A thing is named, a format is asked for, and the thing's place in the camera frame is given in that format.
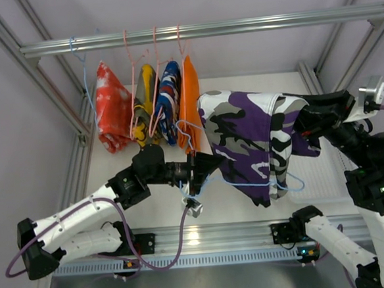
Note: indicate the white plastic basket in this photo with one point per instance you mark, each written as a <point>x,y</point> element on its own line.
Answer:
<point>324,176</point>

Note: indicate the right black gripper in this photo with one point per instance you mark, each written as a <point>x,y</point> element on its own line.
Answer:
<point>316,114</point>

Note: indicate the blue white patterned trousers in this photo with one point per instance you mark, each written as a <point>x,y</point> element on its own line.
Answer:
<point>167,107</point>

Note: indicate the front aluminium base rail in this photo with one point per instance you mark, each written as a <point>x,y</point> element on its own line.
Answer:
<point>237,236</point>

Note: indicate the aluminium hanging rail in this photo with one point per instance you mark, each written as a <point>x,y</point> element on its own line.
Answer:
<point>243,25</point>

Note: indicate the right frame post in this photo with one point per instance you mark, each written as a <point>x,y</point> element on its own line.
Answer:
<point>347,51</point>

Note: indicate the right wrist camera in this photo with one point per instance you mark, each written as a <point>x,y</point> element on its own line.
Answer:
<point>370,97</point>

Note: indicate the blue wire hanger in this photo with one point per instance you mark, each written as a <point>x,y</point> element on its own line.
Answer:
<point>83,60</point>
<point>184,189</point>

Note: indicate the white slotted cable duct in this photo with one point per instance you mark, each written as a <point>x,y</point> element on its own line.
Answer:
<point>186,261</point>

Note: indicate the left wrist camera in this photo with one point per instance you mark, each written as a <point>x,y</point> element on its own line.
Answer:
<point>194,207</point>

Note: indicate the frame post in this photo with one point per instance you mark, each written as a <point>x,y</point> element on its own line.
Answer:
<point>81,152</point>
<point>347,51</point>

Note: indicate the left frame post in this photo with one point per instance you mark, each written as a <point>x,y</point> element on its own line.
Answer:
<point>81,152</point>

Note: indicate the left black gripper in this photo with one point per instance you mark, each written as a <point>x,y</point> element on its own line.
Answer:
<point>193,169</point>

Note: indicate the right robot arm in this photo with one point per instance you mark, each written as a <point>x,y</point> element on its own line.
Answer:
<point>365,186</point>

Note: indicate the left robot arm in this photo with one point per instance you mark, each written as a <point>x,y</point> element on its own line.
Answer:
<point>82,229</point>

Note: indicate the yellow olive camouflage trousers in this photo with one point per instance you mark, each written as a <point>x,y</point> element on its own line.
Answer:
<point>143,107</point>

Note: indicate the red white tie-dye trousers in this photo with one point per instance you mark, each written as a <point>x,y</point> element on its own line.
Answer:
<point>113,110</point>

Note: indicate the purple camouflage trousers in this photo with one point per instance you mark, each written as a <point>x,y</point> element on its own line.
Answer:
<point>255,133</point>

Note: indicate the orange trousers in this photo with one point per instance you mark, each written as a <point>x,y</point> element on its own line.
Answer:
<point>189,125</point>

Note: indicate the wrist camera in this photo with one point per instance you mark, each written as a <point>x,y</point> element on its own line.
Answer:
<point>370,97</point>
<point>194,207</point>

